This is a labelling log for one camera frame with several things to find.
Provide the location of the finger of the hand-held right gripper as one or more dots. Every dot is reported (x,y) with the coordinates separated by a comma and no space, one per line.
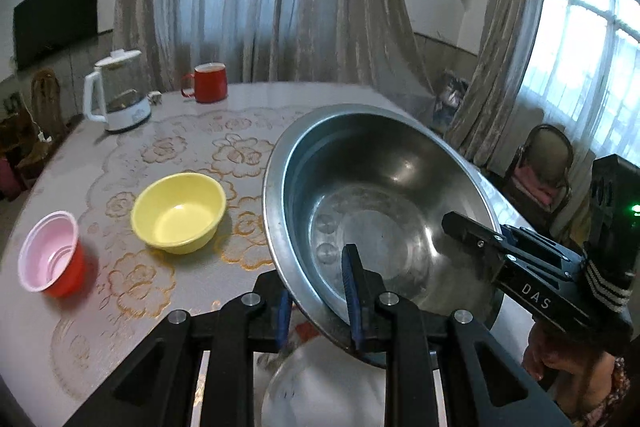
(511,238)
(470,232)

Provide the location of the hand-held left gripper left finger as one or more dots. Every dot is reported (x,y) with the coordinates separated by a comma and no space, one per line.
(285,317)

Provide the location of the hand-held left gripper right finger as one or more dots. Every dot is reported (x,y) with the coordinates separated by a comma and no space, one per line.
(353,302)

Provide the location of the small white pink-flower plate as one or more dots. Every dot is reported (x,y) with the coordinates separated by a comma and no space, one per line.
(325,387)

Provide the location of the stainless steel bowl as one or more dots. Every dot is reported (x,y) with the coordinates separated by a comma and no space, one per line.
(380,187)

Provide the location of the person's right forearm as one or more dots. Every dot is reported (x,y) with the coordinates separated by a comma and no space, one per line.
(607,397)

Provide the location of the person's right hand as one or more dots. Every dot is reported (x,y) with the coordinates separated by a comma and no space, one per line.
(555,354)

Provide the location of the dark chair with pink cushion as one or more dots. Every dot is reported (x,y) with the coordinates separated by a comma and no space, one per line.
(542,167)

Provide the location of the yellow bowl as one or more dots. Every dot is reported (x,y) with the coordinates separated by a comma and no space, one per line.
(180,212)

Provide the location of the window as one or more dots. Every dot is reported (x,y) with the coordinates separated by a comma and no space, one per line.
(590,47)

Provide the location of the narrow beige curtain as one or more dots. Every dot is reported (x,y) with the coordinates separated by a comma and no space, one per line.
(500,57)

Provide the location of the red plastic bowl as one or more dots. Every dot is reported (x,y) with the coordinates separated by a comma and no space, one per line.
(50,252)

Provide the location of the red mug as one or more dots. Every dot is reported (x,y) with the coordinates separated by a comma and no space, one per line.
(210,84)

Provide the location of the white electric kettle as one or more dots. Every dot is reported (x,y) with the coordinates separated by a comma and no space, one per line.
(120,102)

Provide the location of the carved wooden chair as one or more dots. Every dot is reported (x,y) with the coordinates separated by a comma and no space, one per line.
(47,102)

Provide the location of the black wall television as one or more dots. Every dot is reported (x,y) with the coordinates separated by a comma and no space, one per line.
(55,17)

